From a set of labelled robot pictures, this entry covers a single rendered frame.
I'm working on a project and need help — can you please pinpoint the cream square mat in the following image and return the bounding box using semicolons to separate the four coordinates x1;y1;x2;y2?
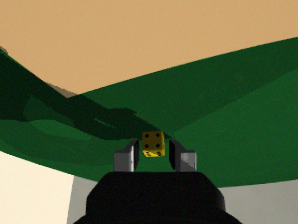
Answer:
0;0;298;98

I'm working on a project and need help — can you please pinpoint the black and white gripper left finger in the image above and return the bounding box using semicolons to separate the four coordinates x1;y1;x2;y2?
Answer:
113;140;139;172

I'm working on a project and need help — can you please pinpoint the yellow die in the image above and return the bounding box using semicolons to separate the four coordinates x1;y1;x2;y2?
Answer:
142;131;165;157

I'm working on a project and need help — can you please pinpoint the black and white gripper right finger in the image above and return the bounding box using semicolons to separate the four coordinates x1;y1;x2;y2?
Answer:
169;140;196;172

